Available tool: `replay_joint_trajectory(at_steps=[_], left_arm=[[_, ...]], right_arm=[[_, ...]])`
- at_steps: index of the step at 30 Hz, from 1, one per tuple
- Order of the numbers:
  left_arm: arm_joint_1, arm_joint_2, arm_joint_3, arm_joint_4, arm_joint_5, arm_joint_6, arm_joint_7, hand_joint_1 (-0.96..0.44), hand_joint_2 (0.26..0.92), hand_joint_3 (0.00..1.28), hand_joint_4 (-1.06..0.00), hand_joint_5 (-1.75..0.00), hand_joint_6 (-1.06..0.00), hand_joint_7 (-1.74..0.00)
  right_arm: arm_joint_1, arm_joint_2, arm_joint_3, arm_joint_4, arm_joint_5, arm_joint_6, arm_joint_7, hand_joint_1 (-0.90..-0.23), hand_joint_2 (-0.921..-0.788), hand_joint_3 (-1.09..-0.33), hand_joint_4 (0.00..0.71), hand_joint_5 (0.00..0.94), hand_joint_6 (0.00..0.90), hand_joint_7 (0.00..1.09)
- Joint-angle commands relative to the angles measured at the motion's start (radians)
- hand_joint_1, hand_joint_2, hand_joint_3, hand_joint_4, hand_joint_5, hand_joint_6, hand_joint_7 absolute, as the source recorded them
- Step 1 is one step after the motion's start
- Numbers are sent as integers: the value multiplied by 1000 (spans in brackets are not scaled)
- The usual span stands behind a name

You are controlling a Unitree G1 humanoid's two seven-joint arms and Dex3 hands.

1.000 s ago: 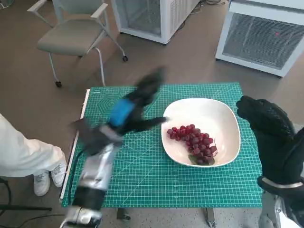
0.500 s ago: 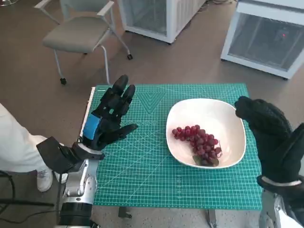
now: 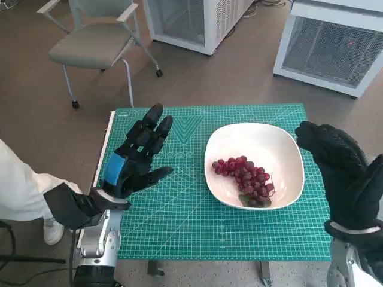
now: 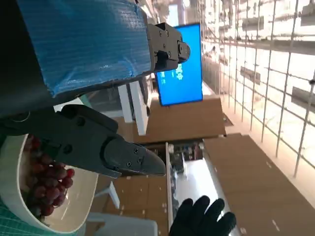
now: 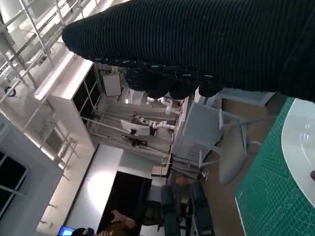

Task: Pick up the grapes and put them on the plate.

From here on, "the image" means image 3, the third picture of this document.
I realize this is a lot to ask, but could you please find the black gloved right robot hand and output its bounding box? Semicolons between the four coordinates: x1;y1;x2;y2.
294;120;383;231

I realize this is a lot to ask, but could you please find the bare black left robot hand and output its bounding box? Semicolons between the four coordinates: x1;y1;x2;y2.
101;103;175;200

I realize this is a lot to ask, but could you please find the red toy grape bunch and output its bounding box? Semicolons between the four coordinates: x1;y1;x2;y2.
211;155;276;208

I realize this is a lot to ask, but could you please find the white square plate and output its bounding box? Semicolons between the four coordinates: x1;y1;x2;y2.
204;122;305;211

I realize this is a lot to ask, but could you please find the green cutting mat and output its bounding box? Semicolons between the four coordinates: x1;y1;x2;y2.
115;103;332;262

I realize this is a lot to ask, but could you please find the white mesh cabinet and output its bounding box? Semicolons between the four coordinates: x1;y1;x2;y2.
142;0;255;56
272;0;383;99

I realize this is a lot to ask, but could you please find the grey chair with armrests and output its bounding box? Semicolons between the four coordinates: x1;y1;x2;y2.
36;0;164;109

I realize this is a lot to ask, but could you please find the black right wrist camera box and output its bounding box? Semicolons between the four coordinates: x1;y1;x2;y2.
355;234;383;282

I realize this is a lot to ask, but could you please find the black floor cable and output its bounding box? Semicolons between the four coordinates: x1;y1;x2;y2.
0;220;67;287

